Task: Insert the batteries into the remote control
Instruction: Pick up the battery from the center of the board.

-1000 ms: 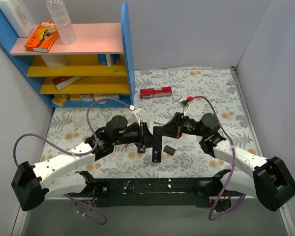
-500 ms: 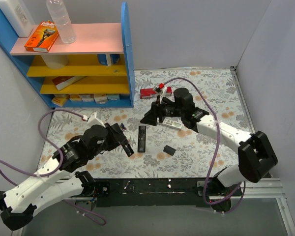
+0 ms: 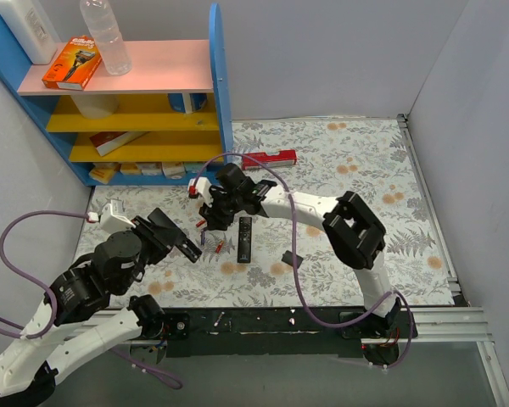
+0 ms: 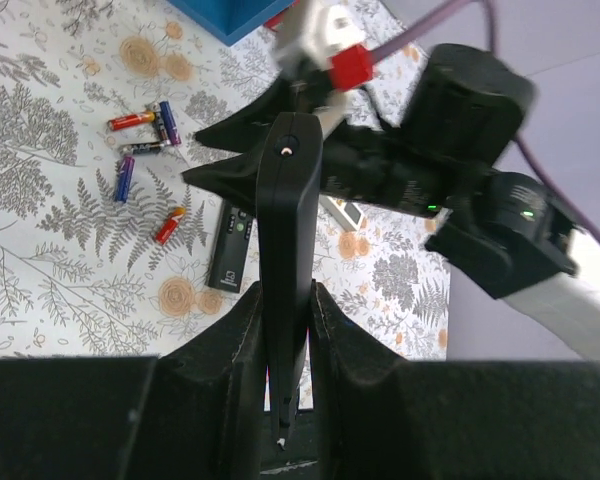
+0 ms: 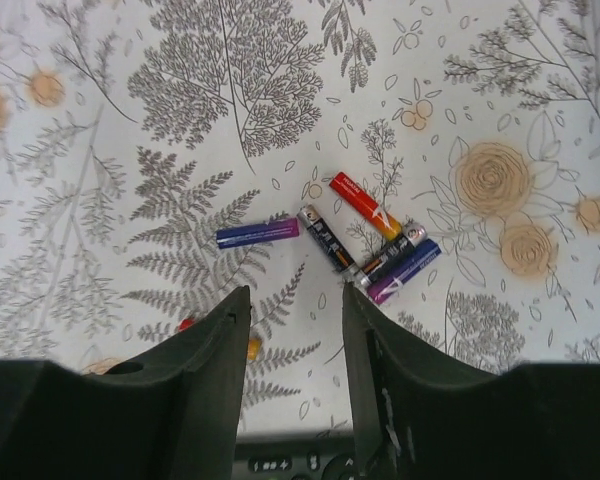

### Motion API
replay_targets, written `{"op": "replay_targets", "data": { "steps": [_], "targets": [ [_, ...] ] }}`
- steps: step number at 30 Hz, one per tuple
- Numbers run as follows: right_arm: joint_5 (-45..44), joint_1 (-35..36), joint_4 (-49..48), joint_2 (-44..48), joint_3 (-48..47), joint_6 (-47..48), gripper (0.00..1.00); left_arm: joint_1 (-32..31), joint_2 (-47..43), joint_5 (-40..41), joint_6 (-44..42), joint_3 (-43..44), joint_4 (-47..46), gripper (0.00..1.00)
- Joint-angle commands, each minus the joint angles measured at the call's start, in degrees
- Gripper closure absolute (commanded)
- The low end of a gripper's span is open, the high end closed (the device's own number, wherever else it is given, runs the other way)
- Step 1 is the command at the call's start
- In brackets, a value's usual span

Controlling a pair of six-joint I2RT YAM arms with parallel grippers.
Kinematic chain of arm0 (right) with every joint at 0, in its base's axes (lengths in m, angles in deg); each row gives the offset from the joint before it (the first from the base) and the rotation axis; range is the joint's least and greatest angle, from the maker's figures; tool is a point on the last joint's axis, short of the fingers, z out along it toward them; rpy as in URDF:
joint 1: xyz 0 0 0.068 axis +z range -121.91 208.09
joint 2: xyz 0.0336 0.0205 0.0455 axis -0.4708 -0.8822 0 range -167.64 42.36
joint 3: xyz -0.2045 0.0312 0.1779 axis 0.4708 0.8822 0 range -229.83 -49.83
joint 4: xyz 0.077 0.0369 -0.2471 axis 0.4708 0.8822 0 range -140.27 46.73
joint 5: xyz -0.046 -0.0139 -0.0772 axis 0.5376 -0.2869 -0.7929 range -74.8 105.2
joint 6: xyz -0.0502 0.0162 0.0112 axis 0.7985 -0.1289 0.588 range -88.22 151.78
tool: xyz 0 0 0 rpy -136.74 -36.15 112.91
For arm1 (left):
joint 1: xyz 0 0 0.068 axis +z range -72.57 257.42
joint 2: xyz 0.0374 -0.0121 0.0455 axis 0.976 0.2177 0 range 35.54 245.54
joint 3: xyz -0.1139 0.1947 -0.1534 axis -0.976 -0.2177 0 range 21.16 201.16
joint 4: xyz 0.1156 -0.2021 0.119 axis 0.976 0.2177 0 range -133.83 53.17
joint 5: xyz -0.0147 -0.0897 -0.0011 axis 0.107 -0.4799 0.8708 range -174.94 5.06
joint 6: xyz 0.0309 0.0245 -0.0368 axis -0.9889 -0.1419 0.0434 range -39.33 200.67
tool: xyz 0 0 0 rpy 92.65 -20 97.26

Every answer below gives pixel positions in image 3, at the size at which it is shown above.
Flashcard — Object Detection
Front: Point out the clear plastic water bottle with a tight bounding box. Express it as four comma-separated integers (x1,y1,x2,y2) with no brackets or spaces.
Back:
80,0,132,75

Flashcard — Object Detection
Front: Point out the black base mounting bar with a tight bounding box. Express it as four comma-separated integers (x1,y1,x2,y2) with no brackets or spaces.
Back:
114,305,404,366

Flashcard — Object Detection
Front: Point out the white plastic bottle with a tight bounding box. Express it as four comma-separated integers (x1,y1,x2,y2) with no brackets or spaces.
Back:
0,0,59,65

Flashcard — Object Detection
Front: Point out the blue multicolour shelf unit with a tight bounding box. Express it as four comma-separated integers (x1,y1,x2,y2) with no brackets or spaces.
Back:
0,3,233,187

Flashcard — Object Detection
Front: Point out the red white flat box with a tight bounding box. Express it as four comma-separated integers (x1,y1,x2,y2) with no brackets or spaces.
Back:
89,131,147,157

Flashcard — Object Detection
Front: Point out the orange red small battery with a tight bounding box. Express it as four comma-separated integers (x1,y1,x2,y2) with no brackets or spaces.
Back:
215,240,225,254

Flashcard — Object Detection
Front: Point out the yellow white small box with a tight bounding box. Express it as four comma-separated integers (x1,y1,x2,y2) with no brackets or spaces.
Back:
119,163,142,176

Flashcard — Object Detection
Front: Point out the black battery cover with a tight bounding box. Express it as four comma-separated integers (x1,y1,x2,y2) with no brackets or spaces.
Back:
281,250,304,268

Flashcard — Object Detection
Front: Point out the white red small box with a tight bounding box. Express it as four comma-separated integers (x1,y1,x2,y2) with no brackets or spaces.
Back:
161,162,186,180

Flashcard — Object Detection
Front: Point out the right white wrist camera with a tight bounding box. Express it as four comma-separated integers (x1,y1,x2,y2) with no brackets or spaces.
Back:
187,176,213,205

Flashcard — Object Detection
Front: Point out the orange yellow small box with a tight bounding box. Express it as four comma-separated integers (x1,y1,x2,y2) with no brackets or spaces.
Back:
88,163,120,185

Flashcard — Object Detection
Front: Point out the red rectangular box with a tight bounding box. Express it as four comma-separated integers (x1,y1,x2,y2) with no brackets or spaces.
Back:
241,149,298,170

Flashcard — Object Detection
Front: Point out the orange razor box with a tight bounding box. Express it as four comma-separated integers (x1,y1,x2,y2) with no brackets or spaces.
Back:
42,36,102,91

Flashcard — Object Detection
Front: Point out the floral patterned table mat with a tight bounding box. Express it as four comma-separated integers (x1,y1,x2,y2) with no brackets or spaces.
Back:
89,120,453,308

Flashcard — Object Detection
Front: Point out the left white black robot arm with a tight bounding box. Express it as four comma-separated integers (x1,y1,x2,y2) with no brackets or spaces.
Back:
0,200,201,406

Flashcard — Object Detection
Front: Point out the black slim remote control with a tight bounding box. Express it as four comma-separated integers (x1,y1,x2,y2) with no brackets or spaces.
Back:
237,216,252,264

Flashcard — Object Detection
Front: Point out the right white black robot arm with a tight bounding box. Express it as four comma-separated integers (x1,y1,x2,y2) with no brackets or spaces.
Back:
188,163,402,337

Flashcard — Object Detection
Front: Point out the blue white small box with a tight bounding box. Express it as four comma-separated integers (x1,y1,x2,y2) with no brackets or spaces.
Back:
183,162,204,173

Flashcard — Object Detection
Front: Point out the white cylinder container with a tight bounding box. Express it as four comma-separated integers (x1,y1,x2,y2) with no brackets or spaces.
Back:
70,94,120,120

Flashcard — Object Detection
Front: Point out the black remote with back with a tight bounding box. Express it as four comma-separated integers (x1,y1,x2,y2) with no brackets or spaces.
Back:
175,236,202,263

